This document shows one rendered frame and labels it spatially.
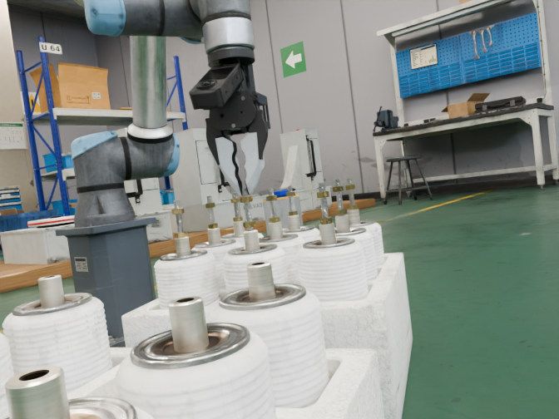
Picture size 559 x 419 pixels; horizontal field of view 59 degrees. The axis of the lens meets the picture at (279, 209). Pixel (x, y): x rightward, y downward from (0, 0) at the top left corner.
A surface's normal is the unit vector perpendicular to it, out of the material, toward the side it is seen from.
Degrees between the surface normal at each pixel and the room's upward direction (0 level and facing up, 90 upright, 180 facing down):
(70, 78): 101
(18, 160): 90
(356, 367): 0
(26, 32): 90
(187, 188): 90
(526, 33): 90
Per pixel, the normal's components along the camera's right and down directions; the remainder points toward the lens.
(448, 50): -0.64, 0.12
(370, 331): -0.30, 0.09
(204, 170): 0.76, -0.06
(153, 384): -0.33, -0.46
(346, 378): -0.12, -0.99
